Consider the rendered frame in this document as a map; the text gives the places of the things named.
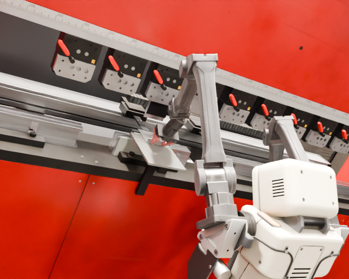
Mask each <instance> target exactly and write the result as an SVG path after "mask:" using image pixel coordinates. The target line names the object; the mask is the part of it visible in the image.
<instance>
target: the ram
mask: <svg viewBox="0 0 349 279"><path fill-rule="evenodd" d="M24 1H27V2H30V3H33V4H36V5H39V6H41V7H44V8H47V9H51V10H53V11H56V12H59V13H62V14H65V15H67V16H70V17H73V18H76V19H79V20H82V21H84V22H87V23H90V24H93V25H96V26H98V27H102V28H105V29H107V30H110V31H113V32H116V33H119V34H122V35H125V36H127V37H130V38H133V39H136V40H139V41H141V42H144V43H147V44H150V45H153V46H156V47H159V48H161V49H164V50H168V51H171V52H173V53H176V54H179V55H182V56H185V57H187V56H189V55H191V54H204V55H205V54H218V62H217V68H219V69H222V70H225V71H227V72H230V73H233V74H236V75H239V76H242V77H244V78H247V79H250V80H253V81H256V82H259V83H261V84H264V85H268V86H270V87H273V88H276V89H279V90H281V91H285V92H288V93H290V94H293V95H296V96H299V97H302V98H304V99H307V100H310V101H313V102H316V103H318V104H322V105H324V106H327V107H330V108H333V109H335V110H339V111H342V112H345V113H347V114H349V0H24ZM0 11H1V12H4V13H7V14H10V15H13V16H16V17H20V18H23V19H26V20H29V21H31V22H34V23H38V24H41V25H44V26H46V27H49V28H53V29H56V30H59V31H62V32H65V33H68V34H71V35H74V36H77V37H80V38H83V39H86V40H90V41H92V42H96V43H99V44H102V45H105V46H107V47H111V48H114V49H117V50H120V51H123V52H126V53H129V54H132V55H135V56H139V57H141V58H144V59H147V60H150V61H154V62H156V63H159V64H162V65H165V66H169V67H172V68H175V69H178V70H179V65H180V63H178V62H176V61H173V60H169V59H167V58H164V57H161V56H158V55H155V54H152V53H149V52H146V51H143V50H140V49H137V48H134V47H132V46H129V45H126V44H123V43H119V42H116V41H114V40H111V39H108V38H104V37H101V36H99V35H96V34H93V33H90V32H87V31H84V30H81V29H78V28H75V27H72V26H69V25H67V24H64V23H61V22H57V21H55V20H52V19H49V18H46V17H42V16H40V15H37V14H34V13H31V12H28V11H25V10H22V9H19V8H16V7H13V6H10V5H7V4H4V3H1V2H0ZM215 82H218V83H220V84H223V85H227V86H230V87H233V88H235V89H238V90H242V91H245V92H248V93H251V94H254V95H257V96H260V97H263V98H266V99H269V100H272V101H275V102H278V103H281V104H284V105H288V106H291V107H294V108H296V109H299V110H303V111H306V112H309V113H312V114H314V115H318V116H321V117H324V118H328V119H330V120H333V121H336V122H339V123H343V124H345V125H348V126H349V120H347V119H344V118H341V117H338V116H335V115H332V114H330V113H327V112H323V111H320V110H317V109H315V108H312V107H308V106H305V105H302V104H300V103H297V102H294V101H291V100H288V99H285V98H282V97H279V96H276V95H273V94H270V93H268V92H265V91H261V90H258V89H255V88H253V87H250V86H246V85H243V84H240V83H238V82H235V81H232V80H229V79H226V78H223V77H220V76H217V75H215Z"/></svg>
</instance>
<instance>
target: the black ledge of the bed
mask: <svg viewBox="0 0 349 279"><path fill-rule="evenodd" d="M76 144H77V145H78V146H77V148H72V147H67V146H61V145H57V144H52V143H45V145H44V148H39V147H33V146H27V145H23V144H17V143H12V142H6V141H0V159H1V160H5V161H12V162H19V163H25V164H32V165H36V166H43V167H50V168H56V169H63V170H68V171H74V172H81V173H87V174H94V175H101V176H105V177H112V178H119V179H125V180H132V181H136V182H139V181H140V179H141V177H142V175H143V172H144V170H145V168H146V167H143V166H137V165H133V164H127V163H121V162H120V160H119V158H118V156H113V155H111V154H110V151H109V149H108V146H106V145H102V144H97V143H91V142H87V141H81V140H78V139H77V140H76ZM81 156H84V158H81ZM95 161H98V164H96V163H95ZM184 167H185V169H186V171H185V172H184V171H180V170H178V172H177V173H176V172H170V171H167V173H166V174H161V173H157V171H156V170H155V172H154V174H153V176H152V178H151V181H150V184H156V185H163V186H167V187H174V188H181V189H187V190H194V191H196V190H195V186H194V163H191V162H186V164H185V166H184ZM233 197H236V198H243V199H249V200H253V187H252V186H248V185H242V184H237V188H236V191H235V193H234V194H233ZM338 214H342V215H349V204H346V203H340V202H338Z"/></svg>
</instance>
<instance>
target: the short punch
mask: <svg viewBox="0 0 349 279"><path fill-rule="evenodd" d="M167 113H168V105H164V104H160V103H157V102H153V101H150V100H149V102H148V104H147V107H146V109H145V114H144V117H147V118H151V119H154V120H159V121H163V119H164V118H166V115H167Z"/></svg>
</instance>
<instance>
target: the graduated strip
mask: <svg viewBox="0 0 349 279"><path fill-rule="evenodd" d="M0 2H1V3H4V4H7V5H10V6H13V7H16V8H19V9H22V10H25V11H28V12H31V13H34V14H37V15H39V16H42V17H46V18H49V19H52V20H55V21H57V22H61V23H64V24H67V25H69V26H72V27H75V28H78V29H81V30H84V31H87V32H90V33H93V34H96V35H99V36H101V37H104V38H108V39H111V40H114V41H116V42H119V43H123V44H126V45H129V46H131V47H134V48H137V49H140V50H143V51H146V52H149V53H152V54H155V55H158V56H161V57H164V58H167V59H169V60H173V61H176V62H178V63H180V62H181V60H185V59H186V57H185V56H182V55H179V54H176V53H173V52H171V51H168V50H164V49H161V48H159V47H156V46H153V45H150V44H147V43H144V42H141V41H139V40H136V39H133V38H130V37H127V36H125V35H122V34H119V33H116V32H113V31H110V30H107V29H105V28H102V27H98V26H96V25H93V24H90V23H87V22H84V21H82V20H79V19H76V18H73V17H70V16H68V15H65V14H62V13H59V12H56V11H53V10H51V9H47V8H44V7H41V6H39V5H36V4H33V3H30V2H27V1H24V0H0ZM215 75H217V76H220V77H223V78H226V79H229V80H232V81H235V82H238V83H240V84H243V85H246V86H250V87H253V88H255V89H258V90H261V91H265V92H268V93H270V94H273V95H276V96H279V97H282V98H285V99H288V100H291V101H294V102H297V103H300V104H302V105H305V106H308V107H312V108H314V109H317V110H320V111H323V112H327V113H330V114H332V115H335V116H338V117H341V118H344V119H347V120H349V114H347V113H345V112H342V111H339V110H335V109H334V108H330V107H327V106H324V105H322V104H318V103H316V102H313V101H310V100H307V99H304V98H302V97H299V96H296V95H293V94H290V93H288V92H285V91H281V90H279V89H276V88H273V87H270V86H268V85H264V84H261V83H259V82H256V81H253V80H250V79H247V78H245V77H242V76H239V75H236V74H233V73H230V72H227V71H225V70H222V69H219V68H217V69H216V72H215Z"/></svg>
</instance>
